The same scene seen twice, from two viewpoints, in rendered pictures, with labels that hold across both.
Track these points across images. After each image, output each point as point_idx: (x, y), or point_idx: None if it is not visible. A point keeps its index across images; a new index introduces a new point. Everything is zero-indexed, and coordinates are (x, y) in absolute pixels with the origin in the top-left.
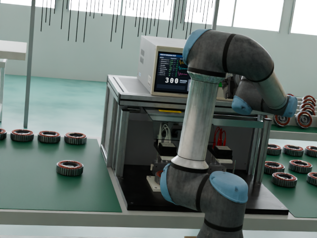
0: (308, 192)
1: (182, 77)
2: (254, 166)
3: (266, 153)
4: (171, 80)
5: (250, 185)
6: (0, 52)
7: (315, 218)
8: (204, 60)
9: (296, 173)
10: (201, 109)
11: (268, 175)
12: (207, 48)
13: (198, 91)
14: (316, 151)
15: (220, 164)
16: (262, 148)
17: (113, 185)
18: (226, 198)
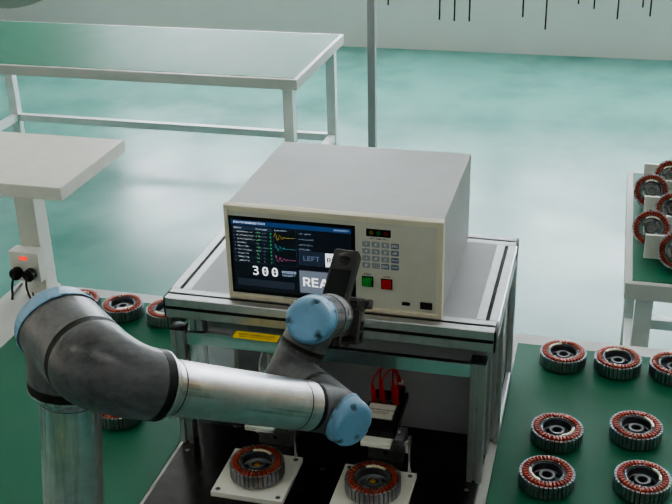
0: None
1: (286, 266)
2: (486, 439)
3: (481, 428)
4: (265, 272)
5: (443, 492)
6: (19, 187)
7: None
8: (31, 370)
9: (613, 449)
10: (51, 461)
11: (535, 452)
12: (30, 349)
13: (43, 425)
14: None
15: (397, 433)
16: (471, 417)
17: (168, 462)
18: None
